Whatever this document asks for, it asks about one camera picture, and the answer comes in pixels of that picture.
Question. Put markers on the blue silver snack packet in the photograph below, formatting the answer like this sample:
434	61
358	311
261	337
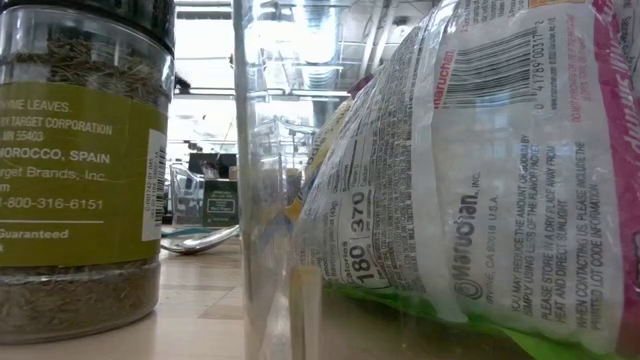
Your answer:
361	86

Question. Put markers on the silver metal spoon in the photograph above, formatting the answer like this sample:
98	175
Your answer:
200	245

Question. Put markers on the teal plastic spoon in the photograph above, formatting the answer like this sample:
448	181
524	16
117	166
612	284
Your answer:
185	231

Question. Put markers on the black lid thyme jar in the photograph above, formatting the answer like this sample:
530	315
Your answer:
75	175

